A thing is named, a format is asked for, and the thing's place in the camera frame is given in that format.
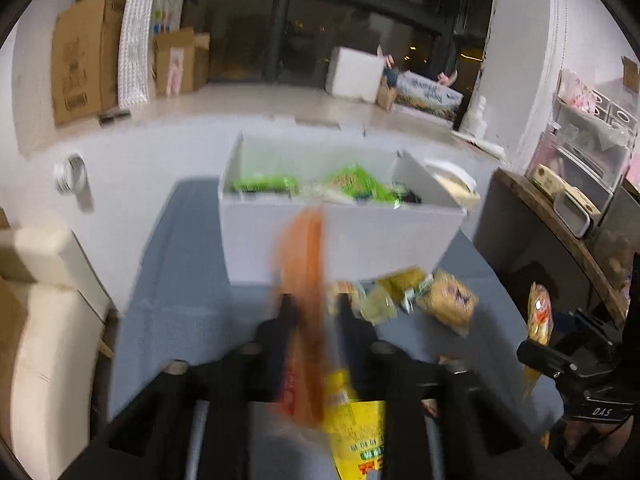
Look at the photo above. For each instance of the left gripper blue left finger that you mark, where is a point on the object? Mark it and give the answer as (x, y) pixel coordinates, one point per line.
(274, 337)

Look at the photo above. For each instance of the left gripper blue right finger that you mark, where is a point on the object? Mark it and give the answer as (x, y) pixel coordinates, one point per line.
(356, 336)

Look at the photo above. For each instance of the yellow snack bag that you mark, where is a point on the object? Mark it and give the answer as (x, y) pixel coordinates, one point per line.
(405, 286)

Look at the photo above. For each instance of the round cracker pack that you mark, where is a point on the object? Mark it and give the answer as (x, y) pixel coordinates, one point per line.
(539, 329)

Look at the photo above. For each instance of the yellow snack pouch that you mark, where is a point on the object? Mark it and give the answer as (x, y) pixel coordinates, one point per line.
(355, 429)

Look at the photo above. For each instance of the orange snack bag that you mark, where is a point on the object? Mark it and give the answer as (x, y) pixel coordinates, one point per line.
(299, 263)

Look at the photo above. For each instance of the black yellow snack packet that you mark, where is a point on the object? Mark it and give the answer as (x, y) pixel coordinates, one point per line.
(405, 196)

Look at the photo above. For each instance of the small green snack packet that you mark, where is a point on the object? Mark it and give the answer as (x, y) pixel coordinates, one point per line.
(266, 184)

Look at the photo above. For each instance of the green snack bag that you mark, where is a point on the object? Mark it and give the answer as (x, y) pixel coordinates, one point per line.
(357, 183)

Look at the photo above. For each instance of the person's right hand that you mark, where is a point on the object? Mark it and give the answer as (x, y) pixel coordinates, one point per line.
(588, 441)

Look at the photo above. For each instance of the clear jelly cup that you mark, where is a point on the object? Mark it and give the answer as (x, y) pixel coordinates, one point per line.
(377, 306)

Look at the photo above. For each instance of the square cracker pack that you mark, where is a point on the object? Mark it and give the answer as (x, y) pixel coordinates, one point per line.
(449, 300)

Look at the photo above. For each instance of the blue grey table mat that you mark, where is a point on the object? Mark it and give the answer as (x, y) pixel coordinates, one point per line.
(184, 308)

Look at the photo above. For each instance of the white storage box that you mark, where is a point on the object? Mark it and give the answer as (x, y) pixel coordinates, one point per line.
(361, 241)

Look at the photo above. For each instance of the yellow green tea box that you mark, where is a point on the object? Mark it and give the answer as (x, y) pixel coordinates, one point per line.
(551, 184)

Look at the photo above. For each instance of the cream sofa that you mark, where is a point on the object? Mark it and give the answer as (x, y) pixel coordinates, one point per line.
(53, 312)

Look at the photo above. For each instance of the plastic drawer organizer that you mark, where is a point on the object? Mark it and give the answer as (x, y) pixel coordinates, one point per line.
(592, 134)

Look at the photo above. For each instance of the white bottle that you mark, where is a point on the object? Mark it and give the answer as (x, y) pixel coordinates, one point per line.
(473, 122)

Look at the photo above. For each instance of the printed landscape box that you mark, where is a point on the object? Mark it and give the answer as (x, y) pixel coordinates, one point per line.
(427, 96)

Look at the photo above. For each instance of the white tape roll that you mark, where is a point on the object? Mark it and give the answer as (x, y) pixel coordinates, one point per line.
(70, 175)

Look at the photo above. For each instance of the white foam box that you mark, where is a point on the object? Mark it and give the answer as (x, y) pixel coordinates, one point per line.
(354, 75)

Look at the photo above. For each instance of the black glasses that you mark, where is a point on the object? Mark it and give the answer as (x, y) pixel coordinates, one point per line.
(113, 116)

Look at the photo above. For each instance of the small open cardboard box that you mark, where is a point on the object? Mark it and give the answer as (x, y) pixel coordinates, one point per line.
(181, 61)

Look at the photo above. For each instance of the white dotted paper bag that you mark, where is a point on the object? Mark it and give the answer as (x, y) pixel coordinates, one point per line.
(133, 75)

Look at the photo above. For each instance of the white colourful shopping bag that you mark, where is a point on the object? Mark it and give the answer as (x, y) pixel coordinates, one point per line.
(166, 16)

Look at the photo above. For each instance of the large cardboard box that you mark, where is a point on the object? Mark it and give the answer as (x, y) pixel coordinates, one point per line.
(84, 59)

